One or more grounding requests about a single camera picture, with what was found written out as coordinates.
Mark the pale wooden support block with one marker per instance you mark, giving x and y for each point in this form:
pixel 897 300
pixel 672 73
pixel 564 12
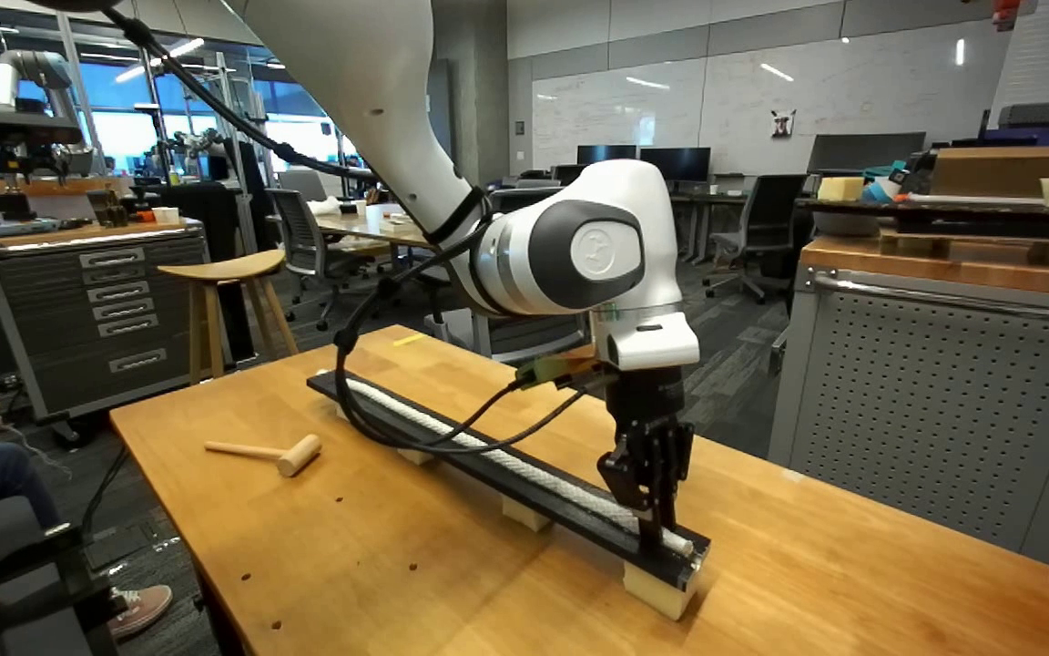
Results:
pixel 414 457
pixel 521 517
pixel 658 591

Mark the small wooden mallet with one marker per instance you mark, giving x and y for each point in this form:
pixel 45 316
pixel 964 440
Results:
pixel 295 452

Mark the grey seat with black frame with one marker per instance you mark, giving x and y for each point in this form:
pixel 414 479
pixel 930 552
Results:
pixel 1 570

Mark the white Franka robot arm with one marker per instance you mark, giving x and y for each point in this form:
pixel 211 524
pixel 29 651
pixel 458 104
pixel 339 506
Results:
pixel 573 258

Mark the long black platform rail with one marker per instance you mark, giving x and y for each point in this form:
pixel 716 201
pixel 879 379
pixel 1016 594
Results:
pixel 512 479

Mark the wooden stool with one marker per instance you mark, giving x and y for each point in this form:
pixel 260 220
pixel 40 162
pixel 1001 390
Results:
pixel 228 272

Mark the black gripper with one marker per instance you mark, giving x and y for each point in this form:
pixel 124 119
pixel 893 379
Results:
pixel 647 413

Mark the small teal object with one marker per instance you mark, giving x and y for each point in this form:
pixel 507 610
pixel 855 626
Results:
pixel 882 182

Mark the large wall whiteboard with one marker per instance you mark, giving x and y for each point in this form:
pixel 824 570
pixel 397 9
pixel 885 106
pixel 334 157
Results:
pixel 729 104

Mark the brown wooden box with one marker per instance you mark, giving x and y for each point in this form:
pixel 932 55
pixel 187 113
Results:
pixel 1016 169

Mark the grey perforated metal cabinet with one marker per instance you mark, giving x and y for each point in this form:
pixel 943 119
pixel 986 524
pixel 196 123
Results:
pixel 936 413

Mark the person's pale shoe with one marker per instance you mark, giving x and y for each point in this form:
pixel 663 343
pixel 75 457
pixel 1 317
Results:
pixel 142 610

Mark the wide black computer monitor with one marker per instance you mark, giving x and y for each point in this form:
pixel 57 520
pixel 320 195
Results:
pixel 863 152

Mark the long wooden office table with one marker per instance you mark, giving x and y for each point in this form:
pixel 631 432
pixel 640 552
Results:
pixel 364 226

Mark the grey drawer cabinet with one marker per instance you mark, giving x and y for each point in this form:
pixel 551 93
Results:
pixel 92 321

